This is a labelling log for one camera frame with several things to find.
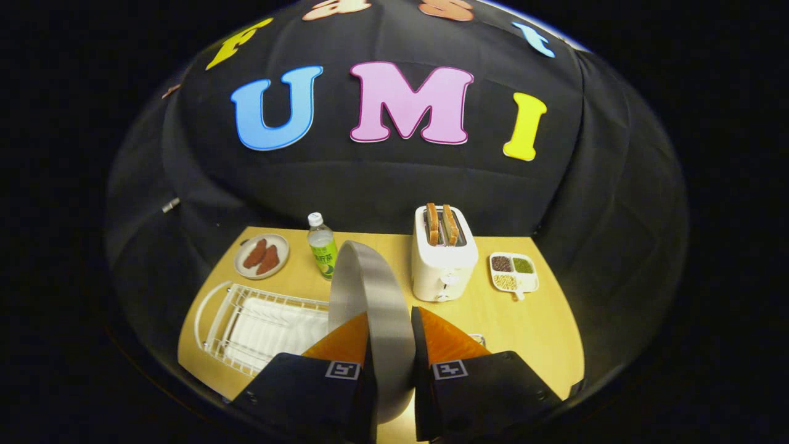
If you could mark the red meat slice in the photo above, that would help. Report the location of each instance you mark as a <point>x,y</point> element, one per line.
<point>254,254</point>
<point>269,260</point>

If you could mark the grey round plate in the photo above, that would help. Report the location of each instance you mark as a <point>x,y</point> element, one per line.
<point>376,296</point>

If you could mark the black backdrop cloth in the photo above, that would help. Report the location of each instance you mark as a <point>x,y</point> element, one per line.
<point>370,179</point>

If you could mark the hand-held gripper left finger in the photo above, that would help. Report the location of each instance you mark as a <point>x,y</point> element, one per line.
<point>296,388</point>

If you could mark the white divided bean dish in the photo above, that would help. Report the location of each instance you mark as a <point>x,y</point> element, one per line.
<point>515,274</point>

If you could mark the small red clip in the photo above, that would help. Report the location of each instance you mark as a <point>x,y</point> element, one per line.
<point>171,90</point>

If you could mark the small beige plate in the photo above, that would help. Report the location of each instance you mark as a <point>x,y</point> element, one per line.
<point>280,246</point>

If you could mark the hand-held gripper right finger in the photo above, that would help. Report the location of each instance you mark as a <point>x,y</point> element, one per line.
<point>481,394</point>

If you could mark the white toaster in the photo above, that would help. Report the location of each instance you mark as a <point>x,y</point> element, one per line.
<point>441,271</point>

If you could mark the brown toast slice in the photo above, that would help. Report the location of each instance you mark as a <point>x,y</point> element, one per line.
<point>451,225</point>
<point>433,225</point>

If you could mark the small silver clip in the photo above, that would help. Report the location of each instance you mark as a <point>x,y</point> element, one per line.
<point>171,205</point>

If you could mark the green label drink bottle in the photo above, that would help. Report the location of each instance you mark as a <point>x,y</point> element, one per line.
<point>323,250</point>

